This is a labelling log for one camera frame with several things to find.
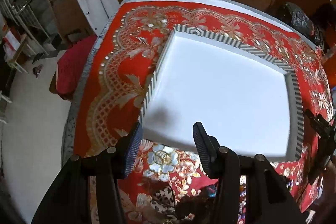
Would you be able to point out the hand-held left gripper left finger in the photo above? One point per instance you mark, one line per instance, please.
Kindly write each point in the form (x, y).
(132, 150)

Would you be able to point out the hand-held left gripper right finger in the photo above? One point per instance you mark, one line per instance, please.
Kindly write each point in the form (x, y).
(202, 145)

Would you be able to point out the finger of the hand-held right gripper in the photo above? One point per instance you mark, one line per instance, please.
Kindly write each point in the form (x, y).
(319, 166)
(316, 121)

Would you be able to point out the white tray with striped rim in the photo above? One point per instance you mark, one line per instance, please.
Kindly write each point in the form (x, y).
(223, 95)

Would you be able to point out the pile of colourful jewelry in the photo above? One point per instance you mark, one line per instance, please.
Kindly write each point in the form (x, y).
(211, 190)

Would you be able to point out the leopard print hair accessory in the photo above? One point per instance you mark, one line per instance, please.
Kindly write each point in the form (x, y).
(162, 197)

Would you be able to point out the red floral tablecloth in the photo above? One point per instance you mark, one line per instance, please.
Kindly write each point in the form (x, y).
(118, 69)

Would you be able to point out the red cushioned stool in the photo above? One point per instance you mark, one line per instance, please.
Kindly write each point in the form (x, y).
(73, 66)

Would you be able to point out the sandal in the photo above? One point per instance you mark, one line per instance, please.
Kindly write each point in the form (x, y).
(38, 71)

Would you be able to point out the white grey-edged table cover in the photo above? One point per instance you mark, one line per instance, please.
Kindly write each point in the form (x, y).
(210, 2)

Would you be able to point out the metal rack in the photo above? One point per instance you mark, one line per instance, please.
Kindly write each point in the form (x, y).
(21, 8)

